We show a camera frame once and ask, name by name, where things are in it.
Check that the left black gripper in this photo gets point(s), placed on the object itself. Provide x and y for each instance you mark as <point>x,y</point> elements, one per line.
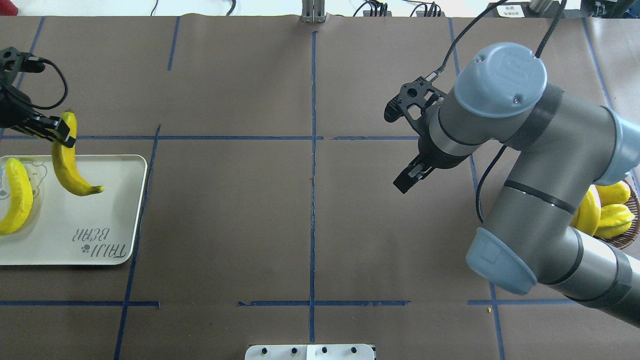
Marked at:
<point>10,110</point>

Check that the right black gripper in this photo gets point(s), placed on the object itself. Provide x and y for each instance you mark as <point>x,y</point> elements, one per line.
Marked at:
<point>439,154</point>

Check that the curved yellow banana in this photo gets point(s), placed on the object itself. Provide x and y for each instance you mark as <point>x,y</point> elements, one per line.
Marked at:
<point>588,215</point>

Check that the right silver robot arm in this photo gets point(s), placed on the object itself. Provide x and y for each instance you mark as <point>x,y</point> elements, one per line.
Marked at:
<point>565,144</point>

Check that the brown wicker basket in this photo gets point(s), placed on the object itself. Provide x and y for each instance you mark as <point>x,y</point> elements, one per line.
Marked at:
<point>625,239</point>

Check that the cream bear tray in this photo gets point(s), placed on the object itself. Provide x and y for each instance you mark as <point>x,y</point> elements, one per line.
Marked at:
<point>65,229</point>

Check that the small yellow banana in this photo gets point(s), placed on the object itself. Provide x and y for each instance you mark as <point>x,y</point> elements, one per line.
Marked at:
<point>618,193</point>

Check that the yellow star fruit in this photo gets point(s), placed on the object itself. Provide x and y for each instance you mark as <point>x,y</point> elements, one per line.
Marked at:
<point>615,219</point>

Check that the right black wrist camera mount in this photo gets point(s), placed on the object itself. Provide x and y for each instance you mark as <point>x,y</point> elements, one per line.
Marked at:
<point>420,93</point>

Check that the aluminium frame post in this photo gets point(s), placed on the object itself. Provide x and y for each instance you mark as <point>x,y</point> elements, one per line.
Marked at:
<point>313,11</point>

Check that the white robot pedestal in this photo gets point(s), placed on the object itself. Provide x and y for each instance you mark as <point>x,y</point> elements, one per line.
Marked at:
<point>345,351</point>

